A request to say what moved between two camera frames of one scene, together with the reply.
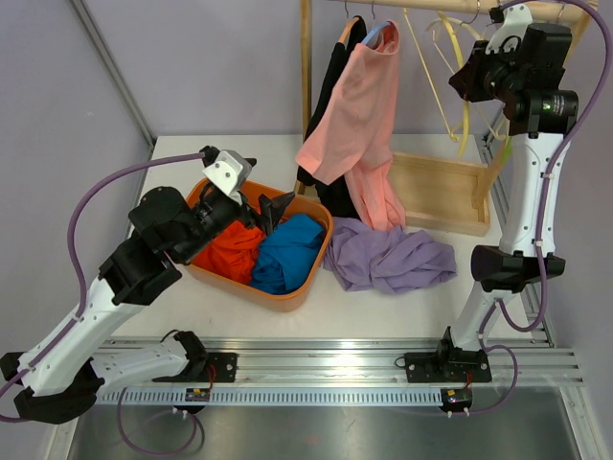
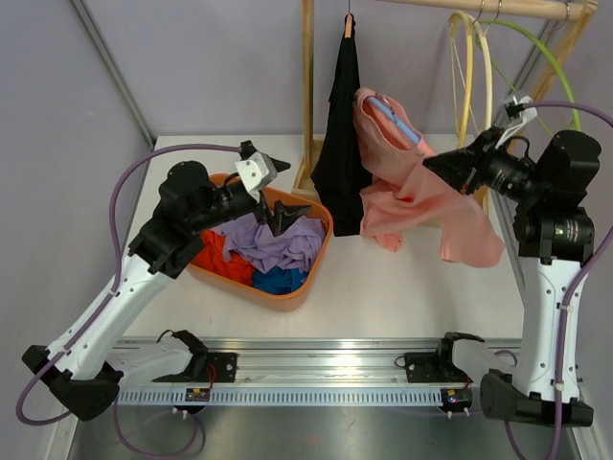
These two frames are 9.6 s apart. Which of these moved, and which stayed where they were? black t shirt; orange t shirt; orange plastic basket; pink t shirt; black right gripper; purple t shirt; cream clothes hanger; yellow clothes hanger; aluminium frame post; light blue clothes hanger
Moved: black t shirt; light blue clothes hanger; yellow clothes hanger; pink t shirt; purple t shirt; black right gripper; cream clothes hanger
Stayed: aluminium frame post; orange t shirt; orange plastic basket
